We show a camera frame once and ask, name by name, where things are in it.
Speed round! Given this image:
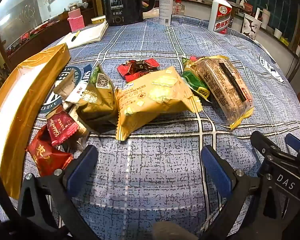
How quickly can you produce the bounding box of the clear bottle red label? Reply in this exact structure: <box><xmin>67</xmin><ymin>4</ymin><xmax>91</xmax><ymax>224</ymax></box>
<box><xmin>172</xmin><ymin>0</ymin><xmax>185</xmax><ymax>17</ymax></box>

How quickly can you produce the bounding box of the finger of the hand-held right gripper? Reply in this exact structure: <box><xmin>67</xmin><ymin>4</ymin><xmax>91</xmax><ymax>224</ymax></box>
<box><xmin>285</xmin><ymin>133</ymin><xmax>300</xmax><ymax>153</ymax></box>
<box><xmin>250</xmin><ymin>131</ymin><xmax>282</xmax><ymax>157</ymax></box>

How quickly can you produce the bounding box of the white liquor bottle red label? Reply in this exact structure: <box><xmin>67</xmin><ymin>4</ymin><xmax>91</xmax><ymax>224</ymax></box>
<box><xmin>207</xmin><ymin>0</ymin><xmax>233</xmax><ymax>35</ymax></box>

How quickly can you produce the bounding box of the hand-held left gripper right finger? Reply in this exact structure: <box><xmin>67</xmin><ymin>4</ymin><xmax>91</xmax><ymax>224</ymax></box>
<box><xmin>201</xmin><ymin>145</ymin><xmax>278</xmax><ymax>240</ymax></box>

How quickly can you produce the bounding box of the pink sleeved bottle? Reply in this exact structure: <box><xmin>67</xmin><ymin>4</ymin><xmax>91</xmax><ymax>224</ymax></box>
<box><xmin>67</xmin><ymin>3</ymin><xmax>86</xmax><ymax>32</ymax></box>

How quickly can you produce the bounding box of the gold cardboard box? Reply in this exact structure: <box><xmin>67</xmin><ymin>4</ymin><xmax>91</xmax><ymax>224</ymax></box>
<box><xmin>0</xmin><ymin>43</ymin><xmax>71</xmax><ymax>200</ymax></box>

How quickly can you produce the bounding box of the black electric kettle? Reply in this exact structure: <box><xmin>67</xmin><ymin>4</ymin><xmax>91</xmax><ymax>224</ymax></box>
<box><xmin>102</xmin><ymin>0</ymin><xmax>156</xmax><ymax>26</ymax></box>

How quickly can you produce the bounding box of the small yellow white box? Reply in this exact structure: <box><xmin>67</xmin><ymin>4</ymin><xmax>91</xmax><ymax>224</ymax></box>
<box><xmin>91</xmin><ymin>16</ymin><xmax>107</xmax><ymax>25</ymax></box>

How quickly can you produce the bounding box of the blue plaid tablecloth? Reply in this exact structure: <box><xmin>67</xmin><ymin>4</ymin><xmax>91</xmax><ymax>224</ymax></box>
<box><xmin>0</xmin><ymin>14</ymin><xmax>300</xmax><ymax>240</ymax></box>

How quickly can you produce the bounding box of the red snack packet gold print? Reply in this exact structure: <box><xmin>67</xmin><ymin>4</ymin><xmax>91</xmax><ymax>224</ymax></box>
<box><xmin>27</xmin><ymin>124</ymin><xmax>74</xmax><ymax>178</ymax></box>

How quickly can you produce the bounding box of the clear brown biscuit packet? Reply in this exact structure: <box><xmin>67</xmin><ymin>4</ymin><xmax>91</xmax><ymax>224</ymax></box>
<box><xmin>193</xmin><ymin>56</ymin><xmax>255</xmax><ymax>130</ymax></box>

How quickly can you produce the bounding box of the small dark red snack packet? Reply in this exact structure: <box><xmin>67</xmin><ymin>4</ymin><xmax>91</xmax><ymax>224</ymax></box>
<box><xmin>45</xmin><ymin>104</ymin><xmax>80</xmax><ymax>147</ymax></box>

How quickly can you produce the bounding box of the brown and white snack packet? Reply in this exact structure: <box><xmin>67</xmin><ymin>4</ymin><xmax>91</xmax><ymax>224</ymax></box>
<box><xmin>53</xmin><ymin>70</ymin><xmax>90</xmax><ymax>105</ymax></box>

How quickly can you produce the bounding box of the green and gold snack packet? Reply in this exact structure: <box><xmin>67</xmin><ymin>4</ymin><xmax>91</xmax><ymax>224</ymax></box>
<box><xmin>75</xmin><ymin>64</ymin><xmax>118</xmax><ymax>133</ymax></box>

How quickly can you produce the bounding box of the printed paper cup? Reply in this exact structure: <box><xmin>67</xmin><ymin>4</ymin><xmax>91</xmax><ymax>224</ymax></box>
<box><xmin>241</xmin><ymin>8</ymin><xmax>263</xmax><ymax>40</ymax></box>

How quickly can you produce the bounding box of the open white notebook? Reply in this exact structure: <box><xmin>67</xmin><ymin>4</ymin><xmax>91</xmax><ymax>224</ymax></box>
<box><xmin>55</xmin><ymin>21</ymin><xmax>109</xmax><ymax>49</ymax></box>

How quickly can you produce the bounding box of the red wrapped candy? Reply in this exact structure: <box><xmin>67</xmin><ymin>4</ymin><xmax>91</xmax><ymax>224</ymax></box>
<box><xmin>125</xmin><ymin>70</ymin><xmax>156</xmax><ymax>83</ymax></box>
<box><xmin>117</xmin><ymin>58</ymin><xmax>160</xmax><ymax>77</ymax></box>

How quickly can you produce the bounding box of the white spray bottle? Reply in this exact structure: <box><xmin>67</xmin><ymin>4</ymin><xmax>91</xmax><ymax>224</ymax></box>
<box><xmin>159</xmin><ymin>0</ymin><xmax>173</xmax><ymax>26</ymax></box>

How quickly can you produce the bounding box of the glass cabinet door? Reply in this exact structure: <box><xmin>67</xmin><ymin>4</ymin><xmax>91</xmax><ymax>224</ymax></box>
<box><xmin>0</xmin><ymin>0</ymin><xmax>73</xmax><ymax>53</ymax></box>

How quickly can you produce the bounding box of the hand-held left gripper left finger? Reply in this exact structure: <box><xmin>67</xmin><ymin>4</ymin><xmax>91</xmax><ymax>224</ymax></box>
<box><xmin>17</xmin><ymin>144</ymin><xmax>99</xmax><ymax>240</ymax></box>

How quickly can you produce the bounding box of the yellow cracker packet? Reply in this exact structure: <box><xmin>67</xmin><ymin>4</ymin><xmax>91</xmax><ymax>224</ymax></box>
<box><xmin>114</xmin><ymin>66</ymin><xmax>203</xmax><ymax>141</ymax></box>

